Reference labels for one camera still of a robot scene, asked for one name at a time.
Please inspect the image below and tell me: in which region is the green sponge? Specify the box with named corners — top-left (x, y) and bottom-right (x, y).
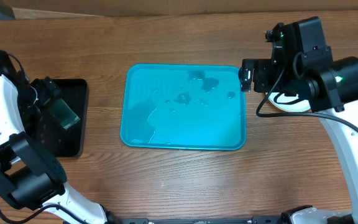
top-left (49, 99), bottom-right (80, 130)

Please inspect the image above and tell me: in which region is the light blue plate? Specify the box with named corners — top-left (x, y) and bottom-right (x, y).
top-left (268, 93), bottom-right (311, 112)

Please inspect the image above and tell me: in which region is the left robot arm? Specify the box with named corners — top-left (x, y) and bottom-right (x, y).
top-left (0, 50), bottom-right (117, 224)

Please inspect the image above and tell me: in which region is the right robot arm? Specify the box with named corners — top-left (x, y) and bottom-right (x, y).
top-left (238, 17), bottom-right (358, 223)

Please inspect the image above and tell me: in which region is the teal plastic tray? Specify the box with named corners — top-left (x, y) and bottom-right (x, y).
top-left (120, 63), bottom-right (247, 151)

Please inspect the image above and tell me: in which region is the black rectangular bin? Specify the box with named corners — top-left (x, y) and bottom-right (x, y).
top-left (34, 78), bottom-right (89, 157)

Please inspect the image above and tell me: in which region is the cardboard strip at back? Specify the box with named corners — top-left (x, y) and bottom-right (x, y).
top-left (6, 0), bottom-right (358, 16)

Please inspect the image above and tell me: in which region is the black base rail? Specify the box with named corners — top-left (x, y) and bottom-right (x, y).
top-left (113, 215), bottom-right (285, 224)

